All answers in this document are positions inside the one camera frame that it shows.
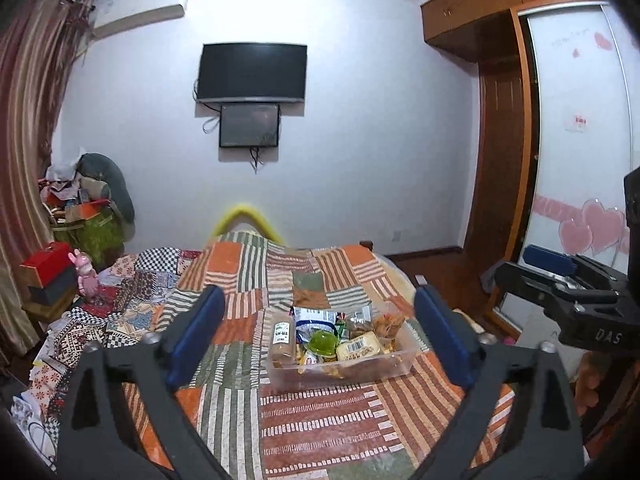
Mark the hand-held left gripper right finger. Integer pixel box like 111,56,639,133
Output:
413,285,586,480

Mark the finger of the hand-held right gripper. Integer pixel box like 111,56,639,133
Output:
522,244,626,288
492,261,631,332

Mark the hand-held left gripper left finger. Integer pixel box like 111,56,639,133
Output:
56,285,232,480

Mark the orange rice cracker packet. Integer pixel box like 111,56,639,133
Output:
372,312,405,354

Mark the clear plastic container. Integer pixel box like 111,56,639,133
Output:
266,305,419,394

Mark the square cake packet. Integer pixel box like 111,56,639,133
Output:
336,331,385,362

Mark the blue and red snack bag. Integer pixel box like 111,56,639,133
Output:
292,306,339,346

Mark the person's right hand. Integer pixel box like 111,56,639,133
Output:
574,352,602,417

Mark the checkered patchwork quilt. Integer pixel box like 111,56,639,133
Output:
27,247,212,436

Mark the pink plush toy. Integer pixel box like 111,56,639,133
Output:
70,249,100,302

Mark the wooden wardrobe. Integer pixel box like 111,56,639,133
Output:
420,0,622,322

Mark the yellow bed headboard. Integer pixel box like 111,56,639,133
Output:
212,203,287,247

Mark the green bag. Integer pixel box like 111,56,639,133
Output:
52,210,126,267

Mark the orange patchwork blanket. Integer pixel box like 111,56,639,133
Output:
120,232,517,480

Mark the dark box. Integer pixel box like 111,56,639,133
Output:
27,265,79,307

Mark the white sliding door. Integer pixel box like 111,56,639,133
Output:
520,2,640,347

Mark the red box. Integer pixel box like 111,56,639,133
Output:
20,241,74,289

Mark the grey plush cushion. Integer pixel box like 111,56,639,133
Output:
77,152,136,227

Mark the pile of clothes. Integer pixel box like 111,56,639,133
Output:
40,147,112,221

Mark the striped curtain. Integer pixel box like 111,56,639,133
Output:
0,0,94,361

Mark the white air conditioner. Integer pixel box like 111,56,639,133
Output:
90,0,193,41

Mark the small wall monitor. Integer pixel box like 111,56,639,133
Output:
219,103,281,149

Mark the wall television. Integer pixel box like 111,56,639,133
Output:
196,43,308,105

